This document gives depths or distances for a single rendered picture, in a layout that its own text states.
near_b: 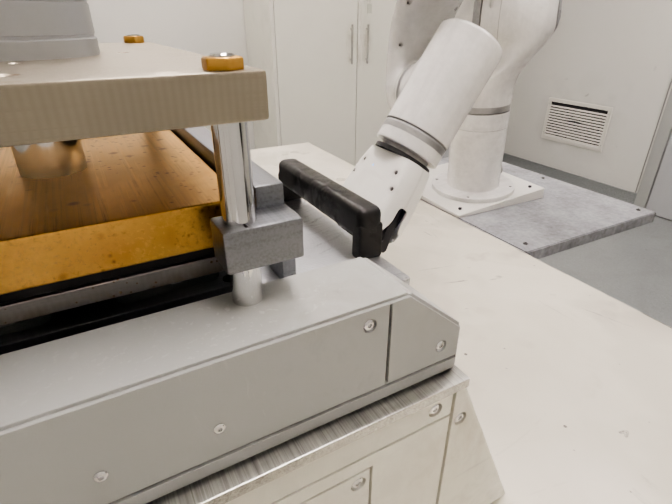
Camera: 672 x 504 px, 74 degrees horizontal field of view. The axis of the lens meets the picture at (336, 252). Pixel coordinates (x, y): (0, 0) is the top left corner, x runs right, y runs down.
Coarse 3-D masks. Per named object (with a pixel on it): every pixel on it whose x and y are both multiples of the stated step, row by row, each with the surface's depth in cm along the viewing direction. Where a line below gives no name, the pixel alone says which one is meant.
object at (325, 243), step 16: (304, 208) 42; (304, 224) 39; (320, 224) 39; (336, 224) 39; (304, 240) 36; (320, 240) 36; (336, 240) 36; (304, 256) 34; (320, 256) 34; (336, 256) 34; (352, 256) 34; (272, 272) 32; (288, 272) 30; (400, 272) 32
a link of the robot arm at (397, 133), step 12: (396, 120) 52; (384, 132) 53; (396, 132) 52; (408, 132) 52; (420, 132) 51; (396, 144) 53; (408, 144) 52; (420, 144) 52; (432, 144) 52; (420, 156) 53; (432, 156) 53; (432, 168) 57
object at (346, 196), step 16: (288, 160) 42; (288, 176) 41; (304, 176) 38; (320, 176) 38; (288, 192) 43; (304, 192) 39; (320, 192) 36; (336, 192) 34; (352, 192) 34; (320, 208) 37; (336, 208) 34; (352, 208) 32; (368, 208) 32; (352, 224) 32; (368, 224) 32; (352, 240) 33; (368, 240) 32; (368, 256) 33
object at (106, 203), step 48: (48, 144) 25; (96, 144) 33; (144, 144) 33; (0, 192) 24; (48, 192) 24; (96, 192) 24; (144, 192) 24; (192, 192) 24; (0, 240) 19; (48, 240) 20; (96, 240) 21; (144, 240) 22; (192, 240) 23; (0, 288) 19; (48, 288) 21; (96, 288) 21; (144, 288) 23
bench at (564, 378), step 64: (384, 256) 80; (448, 256) 80; (512, 256) 80; (512, 320) 63; (576, 320) 63; (640, 320) 63; (512, 384) 52; (576, 384) 52; (640, 384) 52; (512, 448) 45; (576, 448) 45; (640, 448) 45
